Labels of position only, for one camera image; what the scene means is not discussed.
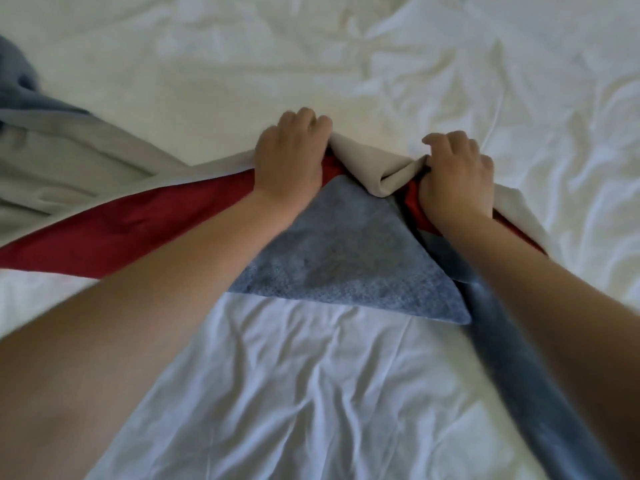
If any blue towel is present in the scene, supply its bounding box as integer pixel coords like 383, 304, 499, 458
0, 35, 628, 480

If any person's left hand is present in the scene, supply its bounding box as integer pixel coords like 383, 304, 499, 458
253, 107, 334, 218

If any red cloth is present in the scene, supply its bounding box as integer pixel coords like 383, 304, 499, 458
0, 150, 547, 280

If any person's right hand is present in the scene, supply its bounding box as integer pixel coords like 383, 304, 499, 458
418, 131, 496, 221

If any white bed sheet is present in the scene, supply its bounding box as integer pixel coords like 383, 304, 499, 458
0, 0, 640, 480

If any beige towel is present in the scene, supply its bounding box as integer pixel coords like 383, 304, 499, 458
0, 109, 553, 255

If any person's left forearm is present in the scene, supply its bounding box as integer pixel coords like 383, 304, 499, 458
0, 191, 302, 480

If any person's right forearm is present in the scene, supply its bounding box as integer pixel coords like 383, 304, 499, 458
440, 209, 640, 480

